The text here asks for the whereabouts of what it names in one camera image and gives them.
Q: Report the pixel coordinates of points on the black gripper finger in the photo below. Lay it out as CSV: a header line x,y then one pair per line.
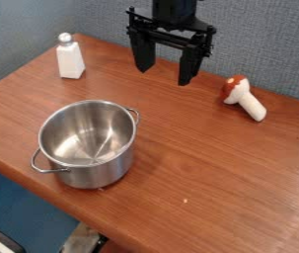
x,y
190,63
143,50

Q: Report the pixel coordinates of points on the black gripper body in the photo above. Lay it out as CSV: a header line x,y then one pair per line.
x,y
169,18

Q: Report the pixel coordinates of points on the red and white toy mushroom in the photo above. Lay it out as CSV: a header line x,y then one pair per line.
x,y
236,93

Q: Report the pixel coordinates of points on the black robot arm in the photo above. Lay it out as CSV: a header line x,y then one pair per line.
x,y
161,37

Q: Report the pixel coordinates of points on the stainless steel pot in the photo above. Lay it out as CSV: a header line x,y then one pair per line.
x,y
86,144

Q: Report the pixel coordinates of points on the white salt shaker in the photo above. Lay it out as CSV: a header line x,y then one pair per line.
x,y
69,56

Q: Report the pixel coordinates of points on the grey table leg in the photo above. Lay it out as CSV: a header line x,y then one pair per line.
x,y
85,240

